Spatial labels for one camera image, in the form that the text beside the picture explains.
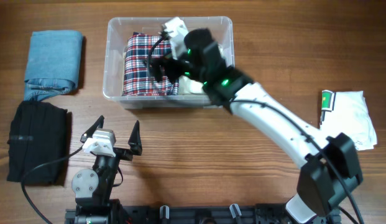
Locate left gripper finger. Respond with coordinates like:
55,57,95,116
80,115,104,143
128,120,142,156

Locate clear plastic storage container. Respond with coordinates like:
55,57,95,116
103,16,235,110

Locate black folded garment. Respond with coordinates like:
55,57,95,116
7,101,67,182

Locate blue folded jeans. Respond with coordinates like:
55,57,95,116
24,30,83,101

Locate cream cloth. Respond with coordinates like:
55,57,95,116
170,41,204,95

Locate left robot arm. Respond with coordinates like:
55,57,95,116
65,116,142,224

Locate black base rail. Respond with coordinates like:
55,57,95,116
64,203,341,224

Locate plaid shirt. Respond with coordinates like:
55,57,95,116
122,32,179,96

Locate white printed t-shirt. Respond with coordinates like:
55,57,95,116
319,90,377,151

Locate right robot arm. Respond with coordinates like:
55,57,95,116
146,29,363,223

